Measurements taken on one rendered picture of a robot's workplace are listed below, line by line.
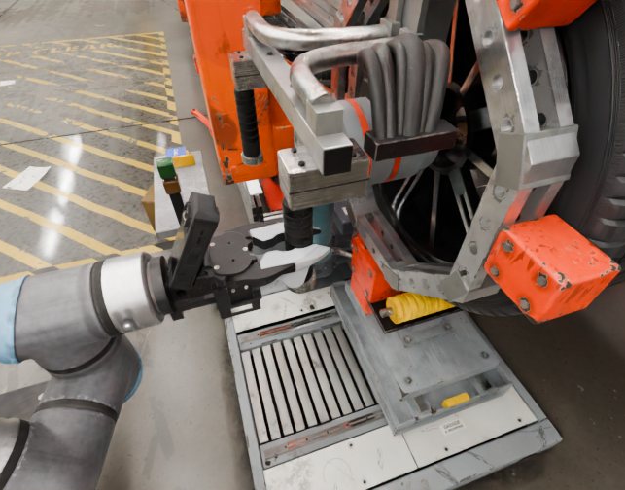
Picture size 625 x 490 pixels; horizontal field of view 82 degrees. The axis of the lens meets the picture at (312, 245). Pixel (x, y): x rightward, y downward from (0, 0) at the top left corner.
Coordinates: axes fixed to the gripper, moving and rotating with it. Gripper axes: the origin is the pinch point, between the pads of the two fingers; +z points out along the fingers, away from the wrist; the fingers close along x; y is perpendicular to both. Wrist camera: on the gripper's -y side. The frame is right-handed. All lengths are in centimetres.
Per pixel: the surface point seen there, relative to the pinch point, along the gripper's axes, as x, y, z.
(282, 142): -60, 20, 10
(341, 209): -49, 40, 26
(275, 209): -75, 56, 9
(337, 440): 4, 76, 6
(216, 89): -60, 3, -5
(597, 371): 10, 83, 97
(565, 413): 17, 83, 76
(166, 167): -53, 18, -21
